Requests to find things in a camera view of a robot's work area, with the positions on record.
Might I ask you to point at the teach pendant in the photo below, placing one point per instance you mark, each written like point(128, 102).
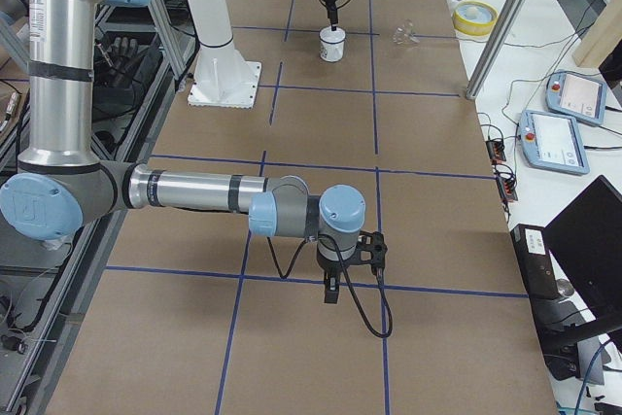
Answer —
point(576, 95)
point(552, 142)

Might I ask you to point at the far teach pendant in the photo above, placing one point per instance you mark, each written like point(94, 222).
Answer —
point(576, 95)

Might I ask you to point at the yellow tape roll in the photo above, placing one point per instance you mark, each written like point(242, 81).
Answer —
point(474, 18)

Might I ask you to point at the white pedestal column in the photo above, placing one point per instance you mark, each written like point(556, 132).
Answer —
point(221, 77)

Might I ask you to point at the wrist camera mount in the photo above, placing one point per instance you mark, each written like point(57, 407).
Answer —
point(371, 250)

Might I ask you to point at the black laptop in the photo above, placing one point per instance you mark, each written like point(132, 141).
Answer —
point(585, 239)

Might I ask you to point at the near teach pendant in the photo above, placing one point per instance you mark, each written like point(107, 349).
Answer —
point(552, 142)

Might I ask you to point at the black box device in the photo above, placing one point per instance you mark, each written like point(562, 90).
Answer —
point(534, 261)

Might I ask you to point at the aluminium frame post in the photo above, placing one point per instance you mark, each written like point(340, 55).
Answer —
point(509, 12)

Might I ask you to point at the brown table paper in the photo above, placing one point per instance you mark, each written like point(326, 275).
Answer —
point(194, 315)

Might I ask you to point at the white enamel mug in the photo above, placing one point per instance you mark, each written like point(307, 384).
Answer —
point(331, 51)

